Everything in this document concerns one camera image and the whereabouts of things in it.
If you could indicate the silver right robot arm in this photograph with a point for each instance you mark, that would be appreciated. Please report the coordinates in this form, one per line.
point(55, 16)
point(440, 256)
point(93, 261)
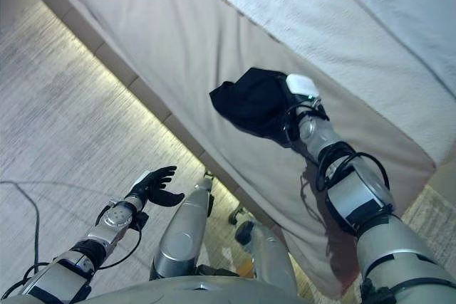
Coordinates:
point(356, 193)

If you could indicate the black garment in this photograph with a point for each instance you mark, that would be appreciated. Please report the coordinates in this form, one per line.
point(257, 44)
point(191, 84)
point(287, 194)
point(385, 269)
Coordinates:
point(253, 104)

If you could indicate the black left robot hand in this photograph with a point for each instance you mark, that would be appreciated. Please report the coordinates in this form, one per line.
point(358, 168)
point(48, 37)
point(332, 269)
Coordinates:
point(156, 190)

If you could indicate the grey robot torso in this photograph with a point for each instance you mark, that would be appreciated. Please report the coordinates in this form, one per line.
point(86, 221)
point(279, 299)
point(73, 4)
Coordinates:
point(196, 291)

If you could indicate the beige bed cover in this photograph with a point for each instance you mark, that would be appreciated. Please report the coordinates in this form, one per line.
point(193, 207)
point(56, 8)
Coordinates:
point(185, 51)

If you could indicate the white textured blanket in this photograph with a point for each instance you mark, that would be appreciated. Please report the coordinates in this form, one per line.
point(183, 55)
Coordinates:
point(320, 22)

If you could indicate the beige upholstered bed frame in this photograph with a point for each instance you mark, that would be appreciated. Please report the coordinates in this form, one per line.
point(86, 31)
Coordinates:
point(117, 69)

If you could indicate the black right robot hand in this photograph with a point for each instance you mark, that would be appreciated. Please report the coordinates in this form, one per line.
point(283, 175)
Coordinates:
point(303, 87)

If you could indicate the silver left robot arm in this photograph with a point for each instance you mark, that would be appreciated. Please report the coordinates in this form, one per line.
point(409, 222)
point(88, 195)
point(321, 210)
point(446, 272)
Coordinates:
point(114, 218)

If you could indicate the silver right robot leg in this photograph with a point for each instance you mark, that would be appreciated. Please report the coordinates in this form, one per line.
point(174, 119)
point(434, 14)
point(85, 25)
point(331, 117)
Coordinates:
point(270, 254)

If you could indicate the white duvet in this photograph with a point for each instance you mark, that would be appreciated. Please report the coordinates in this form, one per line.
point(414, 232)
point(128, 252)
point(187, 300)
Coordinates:
point(409, 8)

